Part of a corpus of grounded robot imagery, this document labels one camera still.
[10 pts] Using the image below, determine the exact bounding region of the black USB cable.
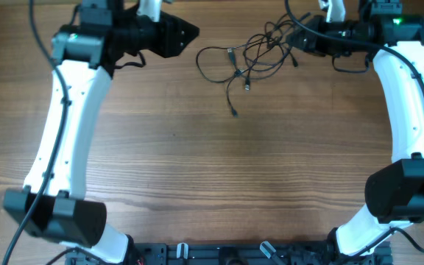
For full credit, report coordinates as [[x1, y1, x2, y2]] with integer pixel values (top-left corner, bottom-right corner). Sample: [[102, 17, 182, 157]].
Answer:
[[196, 13, 312, 119], [226, 14, 300, 92]]

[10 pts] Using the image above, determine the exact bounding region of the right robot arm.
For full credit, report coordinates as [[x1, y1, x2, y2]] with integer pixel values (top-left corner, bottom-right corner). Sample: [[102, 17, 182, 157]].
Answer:
[[286, 1, 424, 264]]

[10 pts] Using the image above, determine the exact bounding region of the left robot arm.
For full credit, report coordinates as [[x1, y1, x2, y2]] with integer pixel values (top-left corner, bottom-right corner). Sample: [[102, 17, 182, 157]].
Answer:
[[3, 0, 199, 264]]

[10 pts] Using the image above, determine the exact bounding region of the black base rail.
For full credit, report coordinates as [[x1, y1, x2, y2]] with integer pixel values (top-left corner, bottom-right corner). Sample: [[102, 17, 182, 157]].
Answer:
[[64, 241, 393, 265]]

